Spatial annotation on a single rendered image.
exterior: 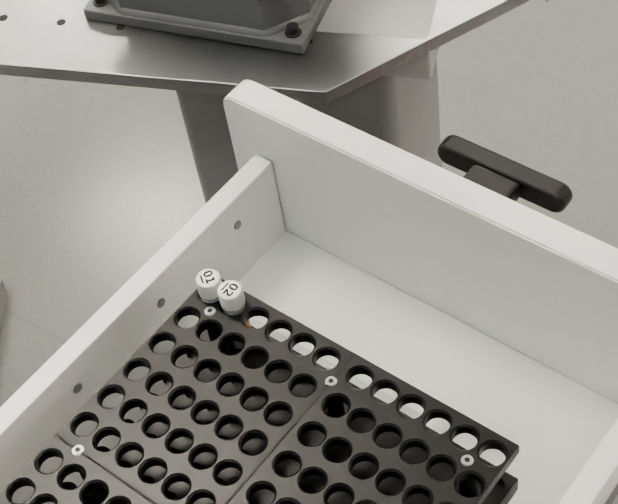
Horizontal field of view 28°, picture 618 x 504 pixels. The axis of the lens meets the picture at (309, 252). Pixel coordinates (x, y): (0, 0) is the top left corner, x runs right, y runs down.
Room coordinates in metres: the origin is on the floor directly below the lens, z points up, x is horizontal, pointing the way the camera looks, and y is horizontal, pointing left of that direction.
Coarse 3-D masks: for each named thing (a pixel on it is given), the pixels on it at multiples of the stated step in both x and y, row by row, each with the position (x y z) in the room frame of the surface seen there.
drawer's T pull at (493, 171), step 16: (448, 144) 0.44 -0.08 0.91; (464, 144) 0.44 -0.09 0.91; (448, 160) 0.44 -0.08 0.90; (464, 160) 0.43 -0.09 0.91; (480, 160) 0.43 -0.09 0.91; (496, 160) 0.43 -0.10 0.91; (512, 160) 0.43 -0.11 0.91; (464, 176) 0.42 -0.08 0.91; (480, 176) 0.42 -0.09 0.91; (496, 176) 0.42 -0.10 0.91; (512, 176) 0.42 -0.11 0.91; (528, 176) 0.41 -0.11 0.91; (544, 176) 0.41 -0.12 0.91; (496, 192) 0.41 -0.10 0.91; (512, 192) 0.41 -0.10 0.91; (528, 192) 0.41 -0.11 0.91; (544, 192) 0.40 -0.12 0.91; (560, 192) 0.40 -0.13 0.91; (544, 208) 0.40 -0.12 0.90; (560, 208) 0.40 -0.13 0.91
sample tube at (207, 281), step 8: (200, 272) 0.39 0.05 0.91; (208, 272) 0.39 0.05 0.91; (216, 272) 0.39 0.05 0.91; (200, 280) 0.38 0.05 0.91; (208, 280) 0.38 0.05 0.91; (216, 280) 0.38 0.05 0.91; (200, 288) 0.38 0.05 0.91; (208, 288) 0.38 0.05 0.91; (216, 288) 0.38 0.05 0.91; (200, 296) 0.38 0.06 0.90; (208, 296) 0.38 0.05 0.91; (216, 296) 0.38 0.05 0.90
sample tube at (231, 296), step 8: (232, 280) 0.38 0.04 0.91; (224, 288) 0.38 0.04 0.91; (232, 288) 0.38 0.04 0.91; (240, 288) 0.37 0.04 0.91; (224, 296) 0.37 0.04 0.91; (232, 296) 0.37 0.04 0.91; (240, 296) 0.37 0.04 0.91; (224, 304) 0.37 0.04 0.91; (232, 304) 0.37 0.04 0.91; (240, 304) 0.37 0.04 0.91; (224, 312) 0.37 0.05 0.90; (232, 312) 0.37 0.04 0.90; (240, 312) 0.37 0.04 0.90; (248, 320) 0.37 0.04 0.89; (240, 344) 0.37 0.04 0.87
